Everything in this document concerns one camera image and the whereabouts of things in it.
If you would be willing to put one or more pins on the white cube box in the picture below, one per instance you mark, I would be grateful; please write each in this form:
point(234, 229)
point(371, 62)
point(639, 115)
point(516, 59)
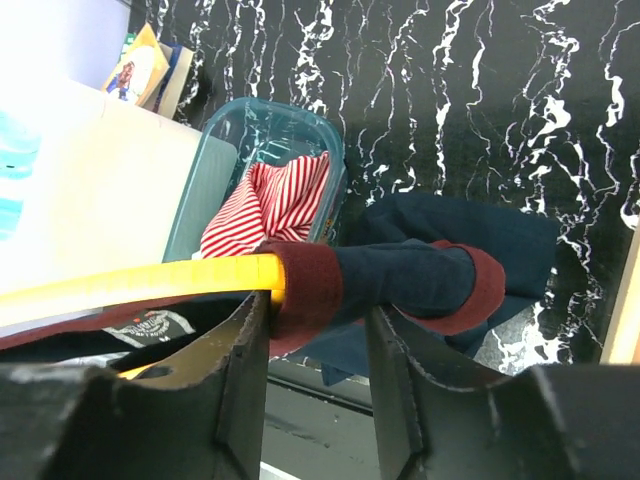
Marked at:
point(105, 186)

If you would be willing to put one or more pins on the yellow plastic hanger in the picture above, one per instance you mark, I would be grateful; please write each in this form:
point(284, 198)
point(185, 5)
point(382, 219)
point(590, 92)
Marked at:
point(150, 280)

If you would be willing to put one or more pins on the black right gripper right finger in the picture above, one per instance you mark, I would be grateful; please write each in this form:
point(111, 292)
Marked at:
point(440, 415)

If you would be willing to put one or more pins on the wooden clothes rack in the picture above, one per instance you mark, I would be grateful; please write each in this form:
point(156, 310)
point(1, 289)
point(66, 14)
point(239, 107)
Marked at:
point(621, 344)

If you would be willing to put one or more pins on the red white striped tank top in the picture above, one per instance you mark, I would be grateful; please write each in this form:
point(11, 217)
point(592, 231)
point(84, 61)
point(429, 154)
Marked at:
point(269, 203)

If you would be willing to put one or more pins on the teal cat ear headphones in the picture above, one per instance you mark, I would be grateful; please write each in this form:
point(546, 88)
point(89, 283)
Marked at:
point(20, 145)

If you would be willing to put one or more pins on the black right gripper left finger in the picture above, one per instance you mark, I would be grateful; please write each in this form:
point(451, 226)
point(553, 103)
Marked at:
point(200, 416)

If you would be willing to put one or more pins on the navy maroon tank top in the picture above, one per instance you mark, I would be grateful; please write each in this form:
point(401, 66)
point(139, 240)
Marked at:
point(456, 267)

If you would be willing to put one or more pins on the illustrated booklet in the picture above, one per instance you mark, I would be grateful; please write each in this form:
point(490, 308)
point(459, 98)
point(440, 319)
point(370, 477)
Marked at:
point(150, 74)

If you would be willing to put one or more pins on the teal transparent plastic bin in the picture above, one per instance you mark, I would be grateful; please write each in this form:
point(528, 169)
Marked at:
point(243, 132)

